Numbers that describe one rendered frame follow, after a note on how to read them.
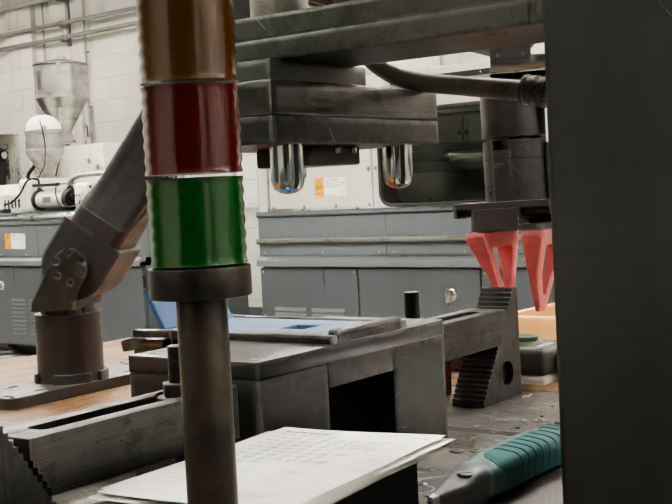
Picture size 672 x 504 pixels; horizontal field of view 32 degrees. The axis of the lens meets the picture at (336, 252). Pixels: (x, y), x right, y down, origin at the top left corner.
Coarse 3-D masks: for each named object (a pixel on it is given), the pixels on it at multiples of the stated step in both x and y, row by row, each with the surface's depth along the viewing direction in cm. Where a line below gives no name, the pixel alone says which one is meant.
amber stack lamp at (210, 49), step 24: (144, 0) 44; (168, 0) 43; (192, 0) 43; (216, 0) 44; (144, 24) 44; (168, 24) 43; (192, 24) 43; (216, 24) 44; (144, 48) 44; (168, 48) 43; (192, 48) 43; (216, 48) 44; (144, 72) 44; (168, 72) 43; (192, 72) 43; (216, 72) 44
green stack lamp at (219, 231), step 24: (168, 192) 44; (192, 192) 43; (216, 192) 44; (240, 192) 45; (168, 216) 44; (192, 216) 44; (216, 216) 44; (240, 216) 45; (168, 240) 44; (192, 240) 44; (216, 240) 44; (240, 240) 45; (168, 264) 44; (192, 264) 44; (216, 264) 44
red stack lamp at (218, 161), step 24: (144, 96) 44; (168, 96) 43; (192, 96) 43; (216, 96) 44; (144, 120) 44; (168, 120) 43; (192, 120) 43; (216, 120) 44; (144, 144) 45; (168, 144) 43; (192, 144) 43; (216, 144) 44; (240, 144) 45; (168, 168) 44; (192, 168) 43; (216, 168) 44; (240, 168) 45
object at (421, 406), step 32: (384, 352) 74; (416, 352) 77; (160, 384) 68; (256, 384) 64; (288, 384) 66; (320, 384) 68; (352, 384) 77; (384, 384) 75; (416, 384) 77; (256, 416) 64; (288, 416) 66; (320, 416) 68; (352, 416) 77; (384, 416) 75; (416, 416) 77
